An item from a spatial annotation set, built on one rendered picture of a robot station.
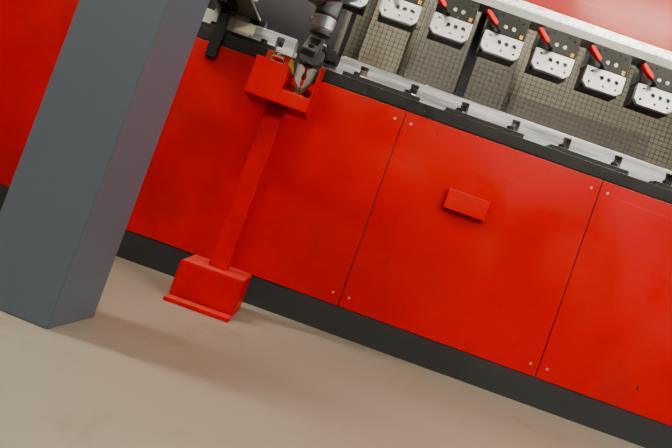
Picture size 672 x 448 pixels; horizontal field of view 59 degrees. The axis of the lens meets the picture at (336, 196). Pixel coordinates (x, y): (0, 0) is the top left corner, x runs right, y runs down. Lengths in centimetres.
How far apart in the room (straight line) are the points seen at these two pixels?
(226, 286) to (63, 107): 76
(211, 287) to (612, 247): 138
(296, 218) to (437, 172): 52
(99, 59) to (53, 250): 39
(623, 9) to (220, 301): 179
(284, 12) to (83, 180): 182
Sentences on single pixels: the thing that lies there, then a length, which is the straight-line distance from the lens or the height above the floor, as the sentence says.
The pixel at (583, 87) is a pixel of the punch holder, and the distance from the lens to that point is 244.
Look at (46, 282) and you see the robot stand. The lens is 130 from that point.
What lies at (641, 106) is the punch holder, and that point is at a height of 116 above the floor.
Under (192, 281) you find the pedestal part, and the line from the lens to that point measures 183.
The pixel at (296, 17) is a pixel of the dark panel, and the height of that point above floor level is 120.
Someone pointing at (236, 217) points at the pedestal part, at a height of 29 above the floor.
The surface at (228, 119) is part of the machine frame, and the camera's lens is 215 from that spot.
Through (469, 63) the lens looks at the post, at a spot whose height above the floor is 134.
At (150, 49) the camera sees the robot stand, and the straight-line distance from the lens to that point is 126.
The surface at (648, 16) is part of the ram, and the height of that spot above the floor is 149.
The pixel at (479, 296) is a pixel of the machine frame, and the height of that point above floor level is 30.
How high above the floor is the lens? 40
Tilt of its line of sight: 2 degrees up
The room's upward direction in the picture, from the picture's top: 20 degrees clockwise
